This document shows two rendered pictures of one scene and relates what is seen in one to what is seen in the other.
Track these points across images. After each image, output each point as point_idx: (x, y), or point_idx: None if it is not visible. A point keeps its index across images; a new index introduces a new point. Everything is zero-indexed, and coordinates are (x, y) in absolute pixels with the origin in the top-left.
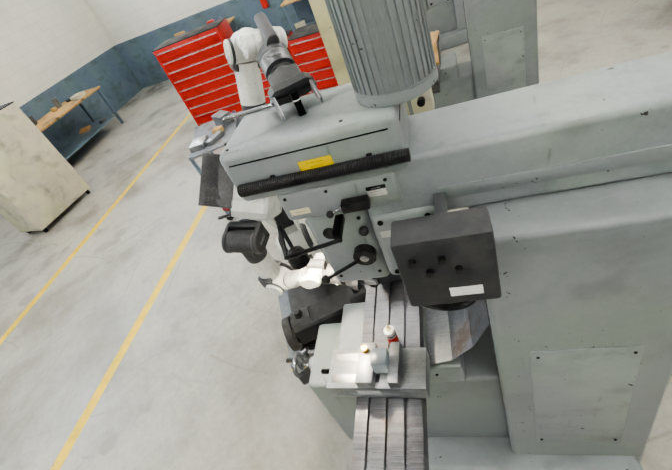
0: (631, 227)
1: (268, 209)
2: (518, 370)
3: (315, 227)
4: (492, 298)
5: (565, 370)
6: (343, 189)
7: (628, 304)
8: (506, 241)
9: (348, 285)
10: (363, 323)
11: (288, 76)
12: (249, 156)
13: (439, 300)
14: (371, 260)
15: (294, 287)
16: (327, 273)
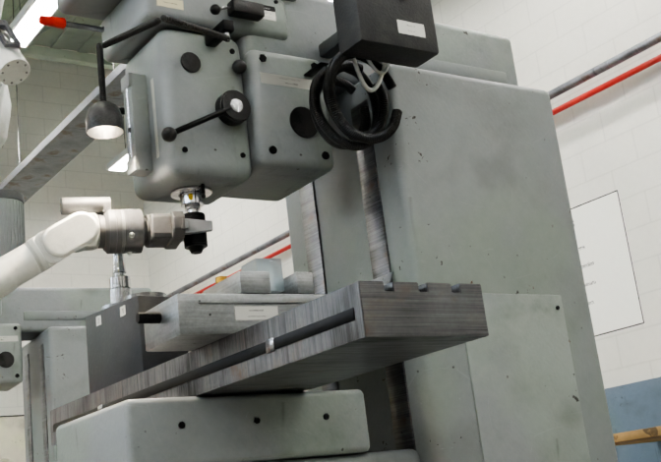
0: (498, 87)
1: (1, 117)
2: (450, 347)
3: (172, 46)
4: (432, 50)
5: (503, 349)
6: None
7: (525, 206)
8: (409, 70)
9: (157, 232)
10: (153, 367)
11: None
12: None
13: (388, 35)
14: (245, 112)
15: (2, 284)
16: (116, 211)
